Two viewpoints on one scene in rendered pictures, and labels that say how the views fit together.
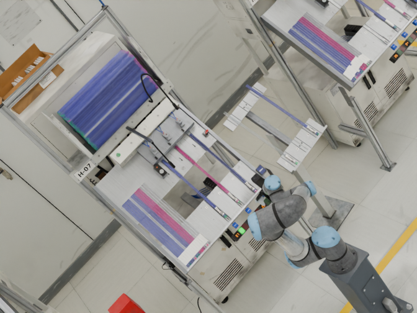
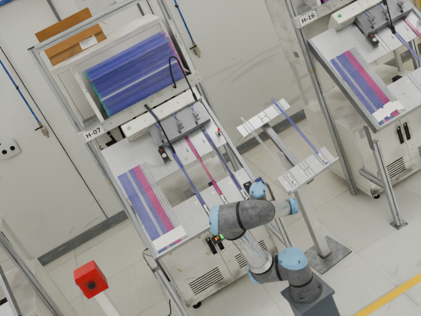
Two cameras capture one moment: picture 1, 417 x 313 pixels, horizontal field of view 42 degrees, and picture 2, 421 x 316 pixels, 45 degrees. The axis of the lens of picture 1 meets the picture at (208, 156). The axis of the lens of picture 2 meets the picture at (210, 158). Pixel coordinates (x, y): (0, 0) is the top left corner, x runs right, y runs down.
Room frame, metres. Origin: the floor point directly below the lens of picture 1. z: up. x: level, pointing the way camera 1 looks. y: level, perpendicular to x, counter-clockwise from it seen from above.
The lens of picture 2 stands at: (0.02, -0.20, 2.22)
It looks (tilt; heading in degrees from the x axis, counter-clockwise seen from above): 26 degrees down; 5
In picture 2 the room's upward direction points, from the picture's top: 26 degrees counter-clockwise
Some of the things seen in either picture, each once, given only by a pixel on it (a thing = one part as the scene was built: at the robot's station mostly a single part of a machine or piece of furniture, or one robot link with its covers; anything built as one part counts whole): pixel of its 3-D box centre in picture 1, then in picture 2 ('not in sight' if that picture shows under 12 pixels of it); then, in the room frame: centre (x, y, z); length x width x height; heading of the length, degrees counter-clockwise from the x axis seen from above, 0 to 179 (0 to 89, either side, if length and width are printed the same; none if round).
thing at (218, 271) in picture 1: (208, 226); (204, 230); (2.96, 0.31, 0.31); 0.70 x 0.65 x 0.62; 103
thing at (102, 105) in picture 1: (108, 99); (135, 73); (2.86, 0.22, 1.52); 0.51 x 0.13 x 0.27; 103
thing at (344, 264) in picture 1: (338, 254); (302, 283); (1.80, -0.18, 0.60); 0.15 x 0.15 x 0.10
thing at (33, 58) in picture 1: (42, 66); (87, 29); (3.13, 0.39, 1.82); 0.68 x 0.30 x 0.20; 103
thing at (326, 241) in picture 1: (327, 242); (293, 264); (1.80, -0.17, 0.72); 0.13 x 0.12 x 0.14; 69
